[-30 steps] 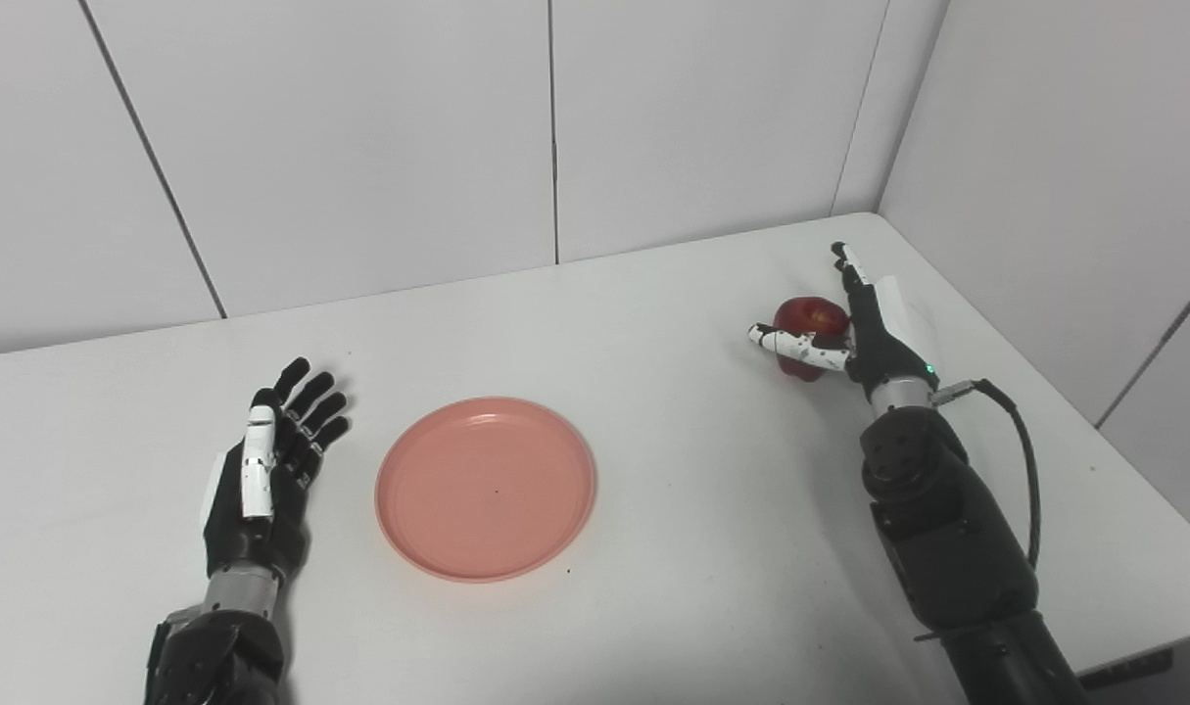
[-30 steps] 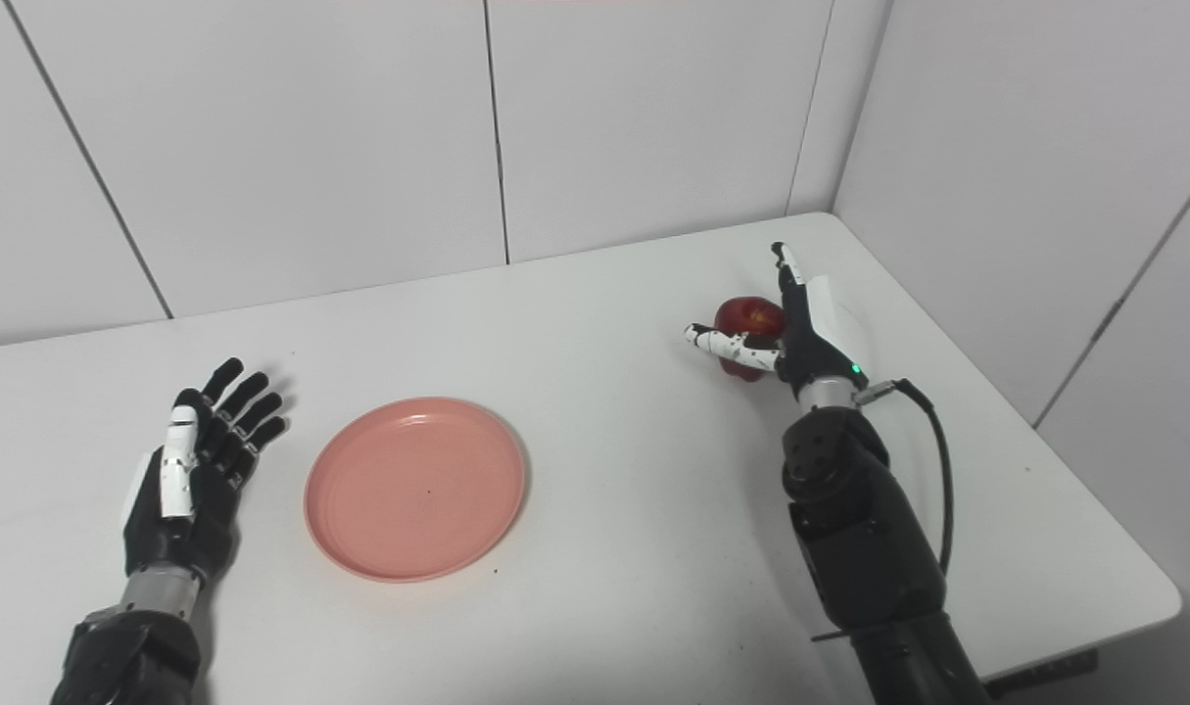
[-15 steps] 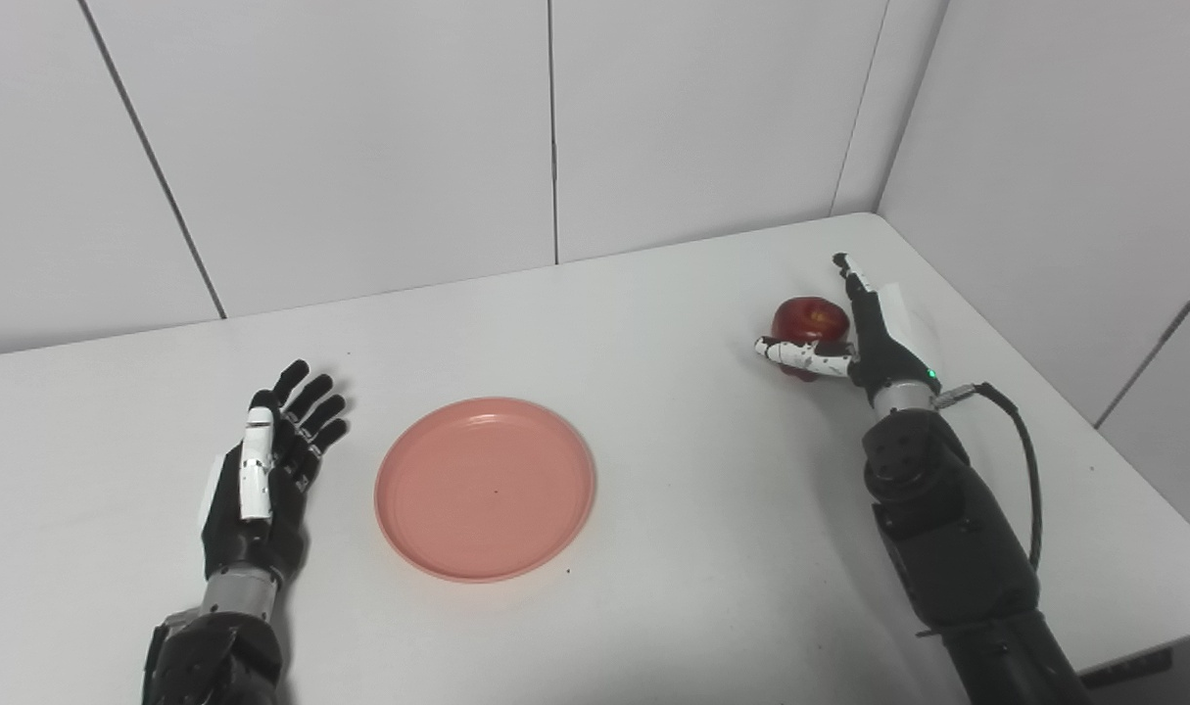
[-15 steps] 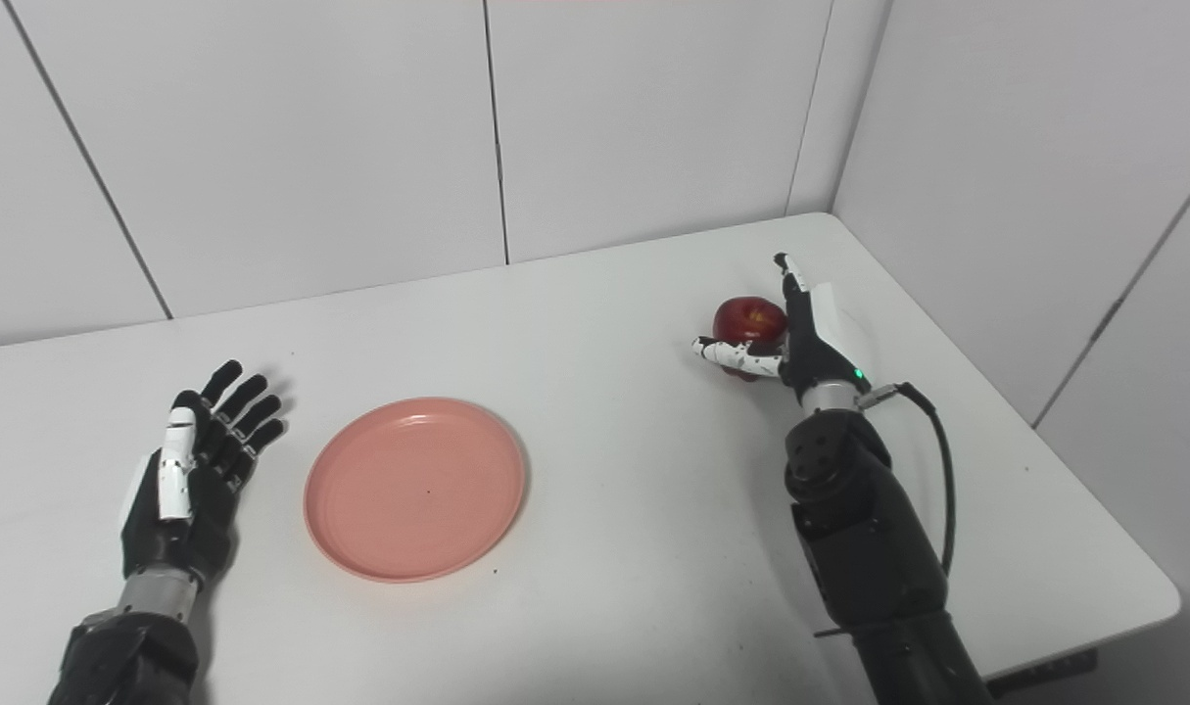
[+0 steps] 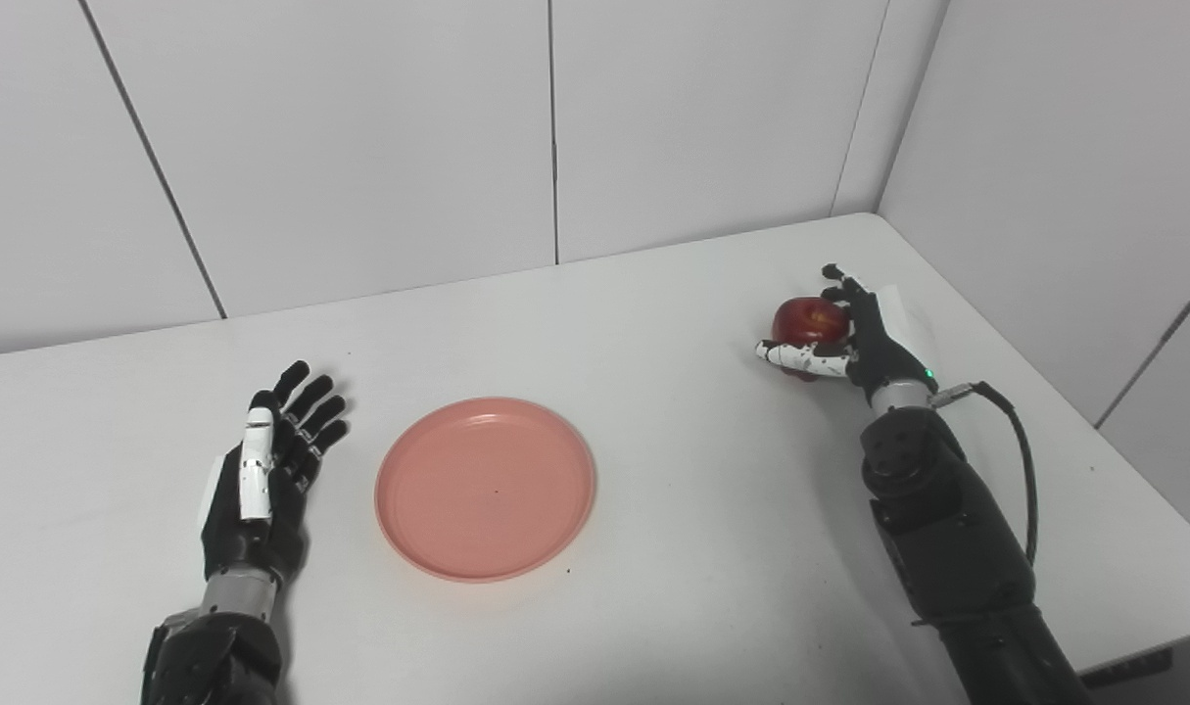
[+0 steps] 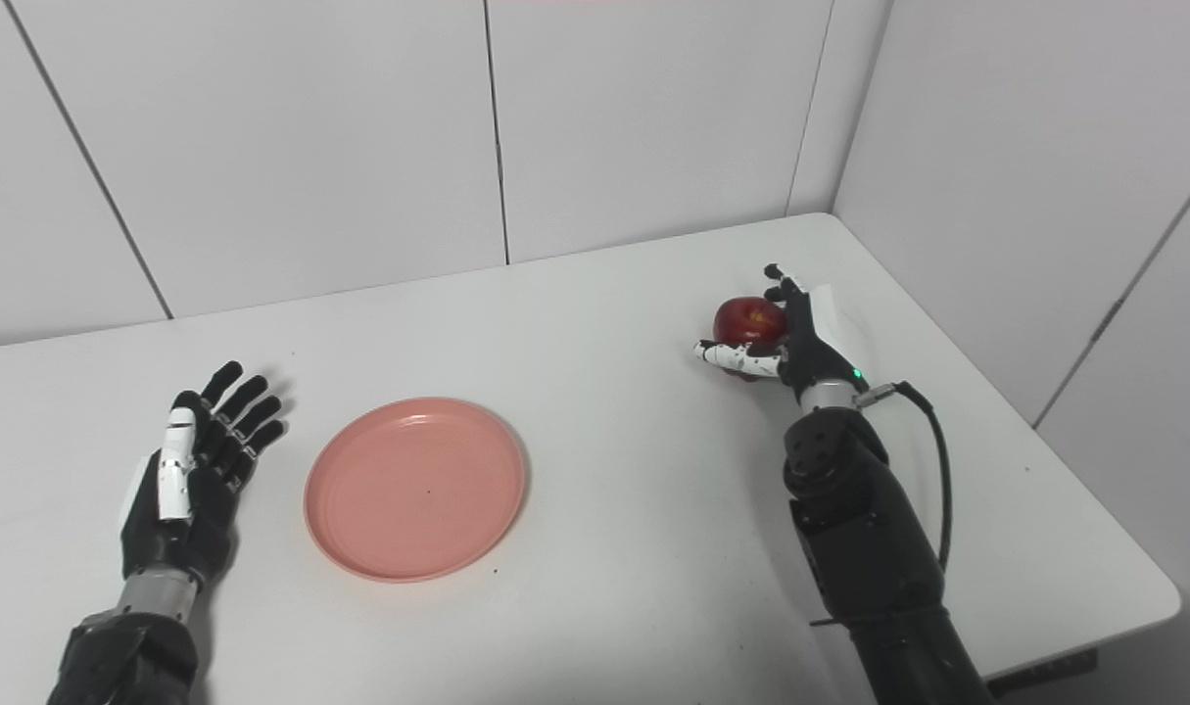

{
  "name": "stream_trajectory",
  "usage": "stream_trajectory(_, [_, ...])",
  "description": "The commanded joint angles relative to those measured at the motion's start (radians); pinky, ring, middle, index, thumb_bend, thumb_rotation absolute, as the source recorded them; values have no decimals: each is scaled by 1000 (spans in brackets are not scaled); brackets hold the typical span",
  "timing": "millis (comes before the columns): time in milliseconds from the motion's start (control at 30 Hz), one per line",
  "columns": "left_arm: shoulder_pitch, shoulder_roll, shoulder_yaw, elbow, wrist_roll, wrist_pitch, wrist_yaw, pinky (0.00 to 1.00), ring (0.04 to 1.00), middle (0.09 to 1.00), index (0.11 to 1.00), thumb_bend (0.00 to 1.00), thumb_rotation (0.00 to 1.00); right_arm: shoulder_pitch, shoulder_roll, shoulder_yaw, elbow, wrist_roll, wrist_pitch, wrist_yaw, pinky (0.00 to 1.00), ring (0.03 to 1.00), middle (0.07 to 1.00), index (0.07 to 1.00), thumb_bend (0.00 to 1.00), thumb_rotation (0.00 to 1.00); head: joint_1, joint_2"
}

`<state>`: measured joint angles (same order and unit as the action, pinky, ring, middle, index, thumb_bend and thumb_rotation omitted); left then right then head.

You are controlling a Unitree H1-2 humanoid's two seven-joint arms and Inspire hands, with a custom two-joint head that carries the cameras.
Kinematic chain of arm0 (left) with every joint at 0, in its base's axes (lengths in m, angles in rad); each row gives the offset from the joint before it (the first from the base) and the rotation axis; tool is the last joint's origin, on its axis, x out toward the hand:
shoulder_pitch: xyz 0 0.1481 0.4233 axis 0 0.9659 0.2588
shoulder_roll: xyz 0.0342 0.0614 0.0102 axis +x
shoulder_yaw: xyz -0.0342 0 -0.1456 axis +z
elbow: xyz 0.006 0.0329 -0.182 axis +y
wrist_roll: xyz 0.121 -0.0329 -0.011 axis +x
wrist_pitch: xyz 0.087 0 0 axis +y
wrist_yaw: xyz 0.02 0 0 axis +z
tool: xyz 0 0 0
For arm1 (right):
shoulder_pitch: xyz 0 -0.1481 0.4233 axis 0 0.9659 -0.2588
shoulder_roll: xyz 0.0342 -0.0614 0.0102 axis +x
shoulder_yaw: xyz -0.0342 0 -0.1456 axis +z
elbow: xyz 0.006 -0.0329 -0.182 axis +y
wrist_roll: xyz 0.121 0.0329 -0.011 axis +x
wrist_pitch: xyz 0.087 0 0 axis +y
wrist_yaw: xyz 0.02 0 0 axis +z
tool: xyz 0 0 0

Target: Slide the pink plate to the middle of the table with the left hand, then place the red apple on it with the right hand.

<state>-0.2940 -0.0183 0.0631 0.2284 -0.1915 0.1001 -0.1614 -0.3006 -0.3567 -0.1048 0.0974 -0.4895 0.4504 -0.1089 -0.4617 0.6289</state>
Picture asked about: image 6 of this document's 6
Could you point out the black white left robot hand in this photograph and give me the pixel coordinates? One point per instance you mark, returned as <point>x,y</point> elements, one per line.
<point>188,490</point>

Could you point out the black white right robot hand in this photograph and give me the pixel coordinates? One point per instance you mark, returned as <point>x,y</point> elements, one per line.
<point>810,343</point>

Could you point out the red apple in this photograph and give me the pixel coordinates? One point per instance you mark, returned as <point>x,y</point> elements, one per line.
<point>746,318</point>

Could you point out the pink round plate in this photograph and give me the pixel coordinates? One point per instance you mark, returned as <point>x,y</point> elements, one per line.
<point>415,490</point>

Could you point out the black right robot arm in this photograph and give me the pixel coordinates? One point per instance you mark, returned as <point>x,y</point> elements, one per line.
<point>869,529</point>

